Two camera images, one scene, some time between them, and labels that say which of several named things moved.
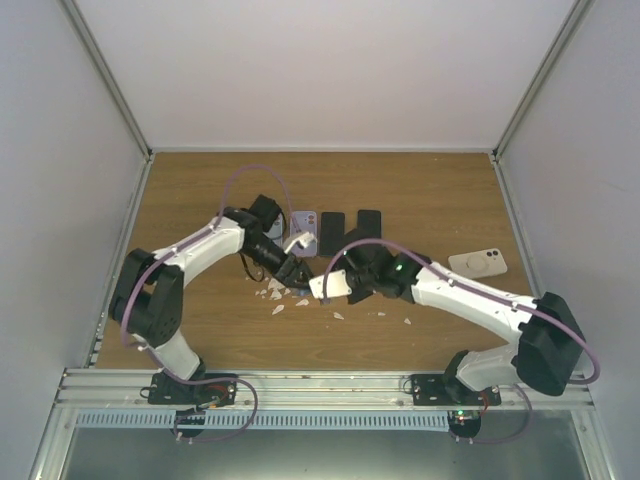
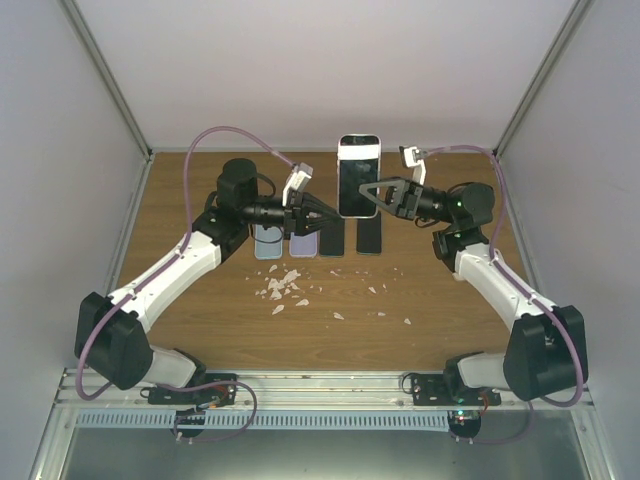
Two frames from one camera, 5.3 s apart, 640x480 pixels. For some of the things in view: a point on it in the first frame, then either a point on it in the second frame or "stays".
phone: (369, 224) stays
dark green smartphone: (332, 234) stays
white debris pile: (275, 284) stays
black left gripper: (292, 275) -> (296, 214)
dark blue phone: (300, 292) -> (359, 162)
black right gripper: (355, 300) -> (405, 197)
